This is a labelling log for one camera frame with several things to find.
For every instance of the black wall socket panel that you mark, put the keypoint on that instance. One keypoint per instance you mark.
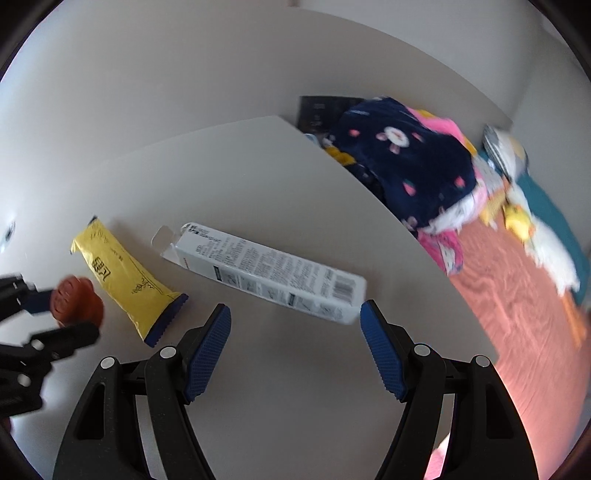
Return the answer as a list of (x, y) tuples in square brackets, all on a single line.
[(317, 114)]

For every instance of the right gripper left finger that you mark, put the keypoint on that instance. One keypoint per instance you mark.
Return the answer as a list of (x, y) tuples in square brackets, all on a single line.
[(102, 439)]

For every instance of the white long cardboard box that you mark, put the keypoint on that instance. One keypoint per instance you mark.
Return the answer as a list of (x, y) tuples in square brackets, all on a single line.
[(269, 274)]

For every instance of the yellow snack wrapper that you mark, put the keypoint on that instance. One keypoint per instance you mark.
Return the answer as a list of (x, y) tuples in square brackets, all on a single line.
[(150, 305)]

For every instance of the orange red bottle cap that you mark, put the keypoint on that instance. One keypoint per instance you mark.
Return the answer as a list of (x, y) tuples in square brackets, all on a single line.
[(74, 301)]

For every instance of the patchwork checkered pillow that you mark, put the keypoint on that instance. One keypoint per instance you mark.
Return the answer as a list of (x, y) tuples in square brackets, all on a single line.
[(506, 152)]

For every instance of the yellow polka dot cushion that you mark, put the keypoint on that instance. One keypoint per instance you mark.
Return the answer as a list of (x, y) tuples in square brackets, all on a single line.
[(492, 208)]

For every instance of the yellow duck plush toy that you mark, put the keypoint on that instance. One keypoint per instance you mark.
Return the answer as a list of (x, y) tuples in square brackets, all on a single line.
[(518, 221)]

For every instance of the navy patterned fleece blanket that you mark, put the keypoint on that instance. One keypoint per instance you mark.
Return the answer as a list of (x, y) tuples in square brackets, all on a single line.
[(416, 172)]

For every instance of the grey bedside table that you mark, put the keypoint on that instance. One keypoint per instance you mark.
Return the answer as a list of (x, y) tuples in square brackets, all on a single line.
[(253, 215)]

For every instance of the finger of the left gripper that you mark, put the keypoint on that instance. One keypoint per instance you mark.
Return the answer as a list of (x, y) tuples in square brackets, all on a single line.
[(51, 345), (16, 295)]

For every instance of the pink white clothes pile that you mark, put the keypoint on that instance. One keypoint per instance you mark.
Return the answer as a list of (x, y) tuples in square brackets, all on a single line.
[(440, 238)]

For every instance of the teal pillow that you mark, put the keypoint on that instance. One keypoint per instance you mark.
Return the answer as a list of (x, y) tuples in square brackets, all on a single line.
[(544, 208)]

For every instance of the pink bed sheet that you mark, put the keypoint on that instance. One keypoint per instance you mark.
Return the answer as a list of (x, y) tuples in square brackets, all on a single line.
[(542, 339)]

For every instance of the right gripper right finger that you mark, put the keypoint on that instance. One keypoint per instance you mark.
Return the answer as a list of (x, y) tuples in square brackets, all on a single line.
[(487, 440)]

